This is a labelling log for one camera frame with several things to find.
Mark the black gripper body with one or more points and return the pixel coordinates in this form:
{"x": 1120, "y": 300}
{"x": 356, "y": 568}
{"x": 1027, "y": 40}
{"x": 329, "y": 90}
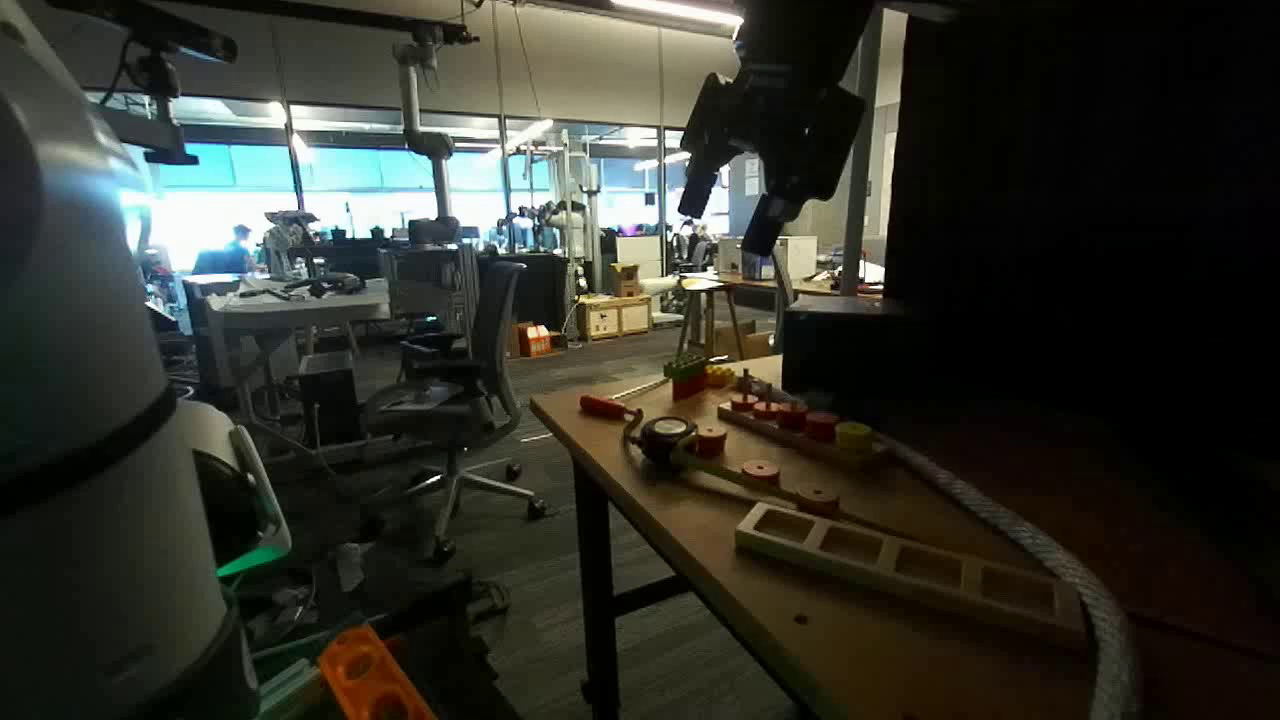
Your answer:
{"x": 788, "y": 100}

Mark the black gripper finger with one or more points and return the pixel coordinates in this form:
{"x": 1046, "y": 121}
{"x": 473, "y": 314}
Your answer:
{"x": 707, "y": 158}
{"x": 774, "y": 215}

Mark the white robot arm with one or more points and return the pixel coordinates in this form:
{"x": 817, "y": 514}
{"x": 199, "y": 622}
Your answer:
{"x": 108, "y": 600}

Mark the blue cardboard box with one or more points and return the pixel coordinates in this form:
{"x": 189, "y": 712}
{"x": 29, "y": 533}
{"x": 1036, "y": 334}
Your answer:
{"x": 853, "y": 351}

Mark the cardboard box on floor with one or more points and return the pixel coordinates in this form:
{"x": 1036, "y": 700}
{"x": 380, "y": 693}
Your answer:
{"x": 615, "y": 314}

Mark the yellow green lego blocks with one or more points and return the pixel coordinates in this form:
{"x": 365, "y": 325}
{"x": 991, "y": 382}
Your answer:
{"x": 689, "y": 375}

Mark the black round tape measure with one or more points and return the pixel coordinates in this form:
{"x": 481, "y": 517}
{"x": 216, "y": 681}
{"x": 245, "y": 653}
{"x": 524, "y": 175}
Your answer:
{"x": 659, "y": 438}

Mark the black office chair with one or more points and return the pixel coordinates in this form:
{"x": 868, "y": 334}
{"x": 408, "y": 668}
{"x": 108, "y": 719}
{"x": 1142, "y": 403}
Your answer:
{"x": 456, "y": 407}

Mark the black curtain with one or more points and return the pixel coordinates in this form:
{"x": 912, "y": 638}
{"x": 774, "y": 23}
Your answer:
{"x": 1086, "y": 200}

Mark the white office desk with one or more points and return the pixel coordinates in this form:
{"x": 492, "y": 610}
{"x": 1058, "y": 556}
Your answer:
{"x": 249, "y": 328}

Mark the orange plastic block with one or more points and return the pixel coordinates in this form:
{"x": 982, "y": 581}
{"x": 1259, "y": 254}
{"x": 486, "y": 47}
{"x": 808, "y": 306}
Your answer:
{"x": 368, "y": 681}

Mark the red handled screwdriver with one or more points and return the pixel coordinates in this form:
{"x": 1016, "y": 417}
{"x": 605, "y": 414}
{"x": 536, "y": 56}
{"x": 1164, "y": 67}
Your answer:
{"x": 615, "y": 407}

